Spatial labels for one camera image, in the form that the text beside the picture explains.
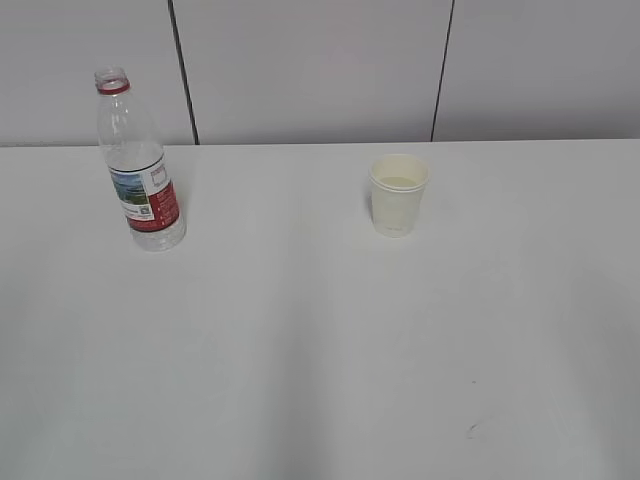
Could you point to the white paper cup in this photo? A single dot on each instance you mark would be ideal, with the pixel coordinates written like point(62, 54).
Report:
point(397, 185)

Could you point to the clear plastic water bottle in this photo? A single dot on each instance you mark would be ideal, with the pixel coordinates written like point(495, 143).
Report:
point(135, 158)

